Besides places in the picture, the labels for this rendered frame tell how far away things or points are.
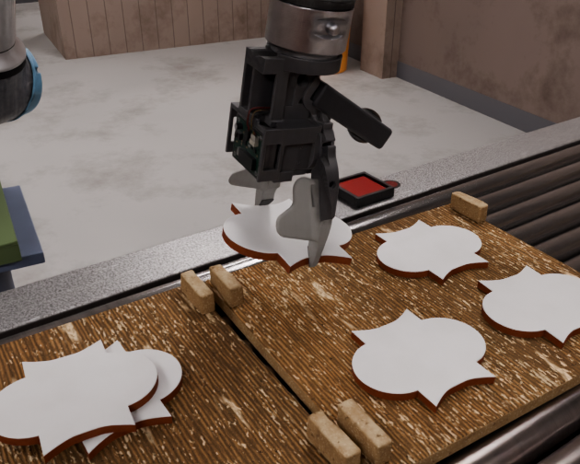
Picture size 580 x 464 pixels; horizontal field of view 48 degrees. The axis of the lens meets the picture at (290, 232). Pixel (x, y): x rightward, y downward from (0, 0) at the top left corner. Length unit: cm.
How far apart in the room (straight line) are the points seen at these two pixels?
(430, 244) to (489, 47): 351
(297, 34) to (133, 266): 43
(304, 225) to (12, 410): 31
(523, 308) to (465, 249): 14
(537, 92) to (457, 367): 347
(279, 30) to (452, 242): 41
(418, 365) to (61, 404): 34
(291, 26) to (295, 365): 33
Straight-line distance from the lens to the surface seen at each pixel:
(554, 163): 127
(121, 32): 588
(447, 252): 86
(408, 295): 79
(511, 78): 422
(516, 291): 81
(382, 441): 57
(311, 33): 58
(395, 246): 86
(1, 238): 104
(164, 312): 76
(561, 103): 397
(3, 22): 104
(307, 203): 63
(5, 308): 86
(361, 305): 76
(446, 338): 71
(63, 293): 86
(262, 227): 69
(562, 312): 79
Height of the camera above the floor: 138
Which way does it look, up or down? 29 degrees down
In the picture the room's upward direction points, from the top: straight up
